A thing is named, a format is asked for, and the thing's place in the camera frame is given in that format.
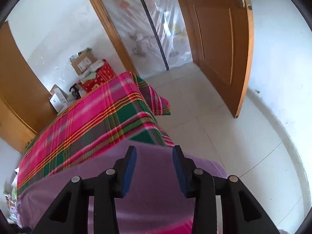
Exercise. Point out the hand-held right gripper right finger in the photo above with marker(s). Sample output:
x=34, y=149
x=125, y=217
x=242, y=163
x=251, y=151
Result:
x=179, y=173

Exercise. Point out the plaid bed sheet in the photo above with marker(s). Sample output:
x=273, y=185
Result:
x=97, y=121

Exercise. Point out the white cardboard box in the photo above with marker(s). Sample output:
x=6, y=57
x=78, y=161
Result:
x=58, y=100

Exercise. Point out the clear plastic door curtain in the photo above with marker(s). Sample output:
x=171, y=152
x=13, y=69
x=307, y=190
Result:
x=170, y=29

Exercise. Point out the brown cardboard box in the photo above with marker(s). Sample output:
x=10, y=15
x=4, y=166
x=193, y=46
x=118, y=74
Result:
x=82, y=62

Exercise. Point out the red gift box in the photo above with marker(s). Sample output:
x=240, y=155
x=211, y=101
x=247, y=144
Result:
x=100, y=78

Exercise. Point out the wooden wardrobe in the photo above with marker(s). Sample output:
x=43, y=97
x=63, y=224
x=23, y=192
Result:
x=17, y=90

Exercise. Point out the black curtain strip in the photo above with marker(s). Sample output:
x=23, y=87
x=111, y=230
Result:
x=152, y=24

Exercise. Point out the white packets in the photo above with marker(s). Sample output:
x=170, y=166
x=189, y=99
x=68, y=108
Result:
x=93, y=67

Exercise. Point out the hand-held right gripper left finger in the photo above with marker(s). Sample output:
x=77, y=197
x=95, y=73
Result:
x=129, y=173

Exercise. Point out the wooden door frame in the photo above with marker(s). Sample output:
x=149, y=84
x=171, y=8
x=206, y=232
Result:
x=109, y=26

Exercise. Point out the purple fleece pants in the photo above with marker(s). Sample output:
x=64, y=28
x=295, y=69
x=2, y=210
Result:
x=153, y=175

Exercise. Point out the small items on shelf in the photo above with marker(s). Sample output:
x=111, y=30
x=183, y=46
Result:
x=11, y=197

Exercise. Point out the wooden door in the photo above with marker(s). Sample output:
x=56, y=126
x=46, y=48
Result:
x=214, y=41

